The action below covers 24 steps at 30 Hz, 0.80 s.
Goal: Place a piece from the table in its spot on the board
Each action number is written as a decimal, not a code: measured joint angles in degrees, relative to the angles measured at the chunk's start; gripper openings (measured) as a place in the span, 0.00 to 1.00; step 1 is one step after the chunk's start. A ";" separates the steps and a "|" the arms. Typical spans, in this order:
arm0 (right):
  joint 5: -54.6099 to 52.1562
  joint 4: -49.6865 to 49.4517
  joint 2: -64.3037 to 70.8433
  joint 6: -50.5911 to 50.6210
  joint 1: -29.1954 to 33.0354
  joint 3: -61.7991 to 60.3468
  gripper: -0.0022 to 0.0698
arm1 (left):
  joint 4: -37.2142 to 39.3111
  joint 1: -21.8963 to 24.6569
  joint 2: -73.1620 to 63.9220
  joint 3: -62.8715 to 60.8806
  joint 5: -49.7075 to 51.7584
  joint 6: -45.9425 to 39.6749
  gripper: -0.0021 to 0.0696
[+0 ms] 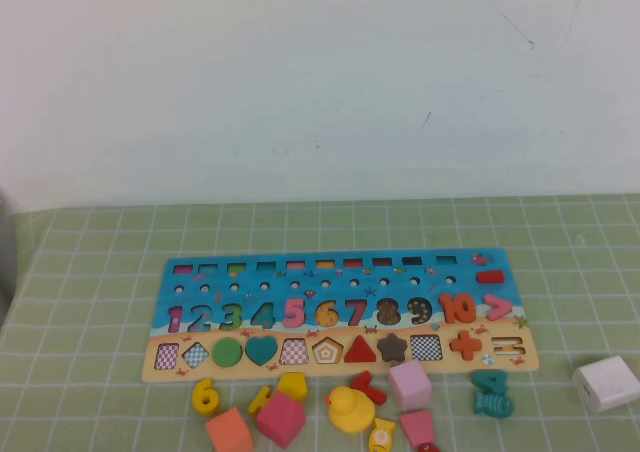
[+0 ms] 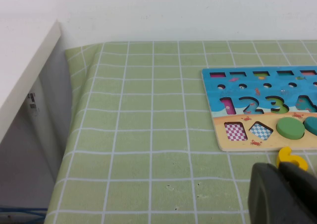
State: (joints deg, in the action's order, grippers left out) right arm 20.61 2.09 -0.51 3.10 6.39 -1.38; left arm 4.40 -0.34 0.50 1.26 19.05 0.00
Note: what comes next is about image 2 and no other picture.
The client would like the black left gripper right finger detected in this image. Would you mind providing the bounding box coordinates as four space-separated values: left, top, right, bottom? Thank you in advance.
279 161 317 224

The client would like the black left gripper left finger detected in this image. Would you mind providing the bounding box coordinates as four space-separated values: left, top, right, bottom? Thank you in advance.
247 162 313 224

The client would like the yellow number six piece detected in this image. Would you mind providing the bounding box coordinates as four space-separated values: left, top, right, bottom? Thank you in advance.
276 146 309 171

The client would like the green circle piece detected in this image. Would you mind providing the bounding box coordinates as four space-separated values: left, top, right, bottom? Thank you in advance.
276 117 306 139

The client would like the teal heart piece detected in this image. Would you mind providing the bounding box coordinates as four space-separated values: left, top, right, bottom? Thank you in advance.
303 116 317 137

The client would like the blue wooden puzzle board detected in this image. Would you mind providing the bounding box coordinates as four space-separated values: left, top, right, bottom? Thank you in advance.
202 65 317 152

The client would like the white side cabinet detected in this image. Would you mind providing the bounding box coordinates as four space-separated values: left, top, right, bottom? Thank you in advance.
0 19 72 210

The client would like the blue cable bundle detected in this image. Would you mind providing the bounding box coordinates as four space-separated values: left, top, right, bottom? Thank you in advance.
0 207 48 224

